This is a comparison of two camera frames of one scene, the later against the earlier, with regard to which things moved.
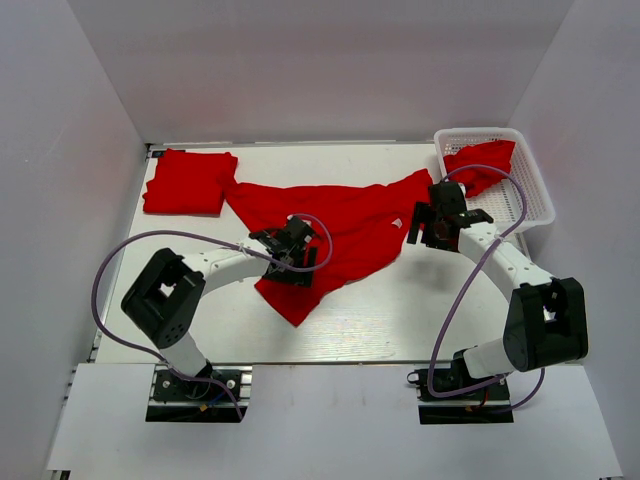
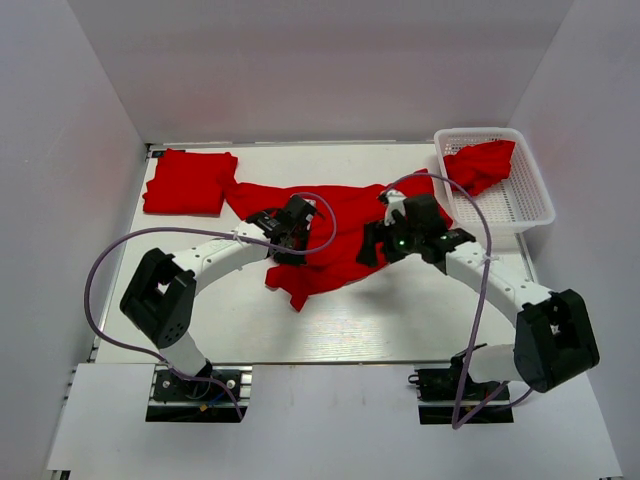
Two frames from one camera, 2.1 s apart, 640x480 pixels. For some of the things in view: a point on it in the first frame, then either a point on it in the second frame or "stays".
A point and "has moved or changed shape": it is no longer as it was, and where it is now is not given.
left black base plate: (179, 400) stays
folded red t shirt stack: (190, 183) stays
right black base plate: (484, 406) stays
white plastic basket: (503, 201) stays
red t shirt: (364, 229) has moved or changed shape
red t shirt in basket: (495, 153) stays
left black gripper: (303, 279) → (297, 259)
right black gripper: (423, 212) → (379, 232)
